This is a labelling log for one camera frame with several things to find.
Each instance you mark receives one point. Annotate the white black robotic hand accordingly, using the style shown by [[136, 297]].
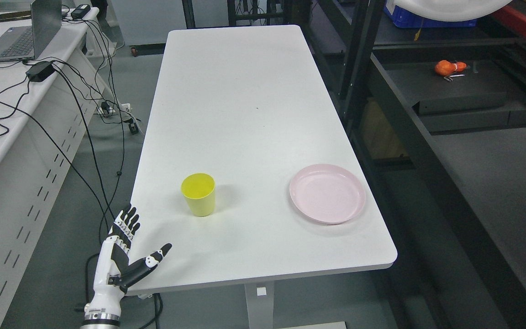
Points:
[[114, 274]]

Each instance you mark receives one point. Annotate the yellow plastic cup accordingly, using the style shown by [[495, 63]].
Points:
[[199, 191]]

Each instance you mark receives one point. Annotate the orange toy on shelf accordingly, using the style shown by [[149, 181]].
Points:
[[446, 68]]

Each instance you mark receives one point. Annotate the white power strip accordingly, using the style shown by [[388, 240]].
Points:
[[105, 110]]

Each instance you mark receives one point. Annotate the white side desk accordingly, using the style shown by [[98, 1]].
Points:
[[41, 127]]

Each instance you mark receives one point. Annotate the black power adapter brick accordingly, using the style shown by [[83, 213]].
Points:
[[40, 71]]

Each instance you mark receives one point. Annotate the white rectangular table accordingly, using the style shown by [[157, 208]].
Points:
[[248, 106]]

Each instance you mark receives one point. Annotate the pink plastic plate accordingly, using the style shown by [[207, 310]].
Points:
[[327, 193]]

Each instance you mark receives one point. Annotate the grey open laptop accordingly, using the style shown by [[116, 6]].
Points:
[[28, 42]]

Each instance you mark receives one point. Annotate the black smartphone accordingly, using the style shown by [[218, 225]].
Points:
[[15, 16]]

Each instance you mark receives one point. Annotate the black metal shelving rack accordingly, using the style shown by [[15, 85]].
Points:
[[445, 157]]

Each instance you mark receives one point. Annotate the blue plastic crate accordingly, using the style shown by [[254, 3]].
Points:
[[402, 18]]

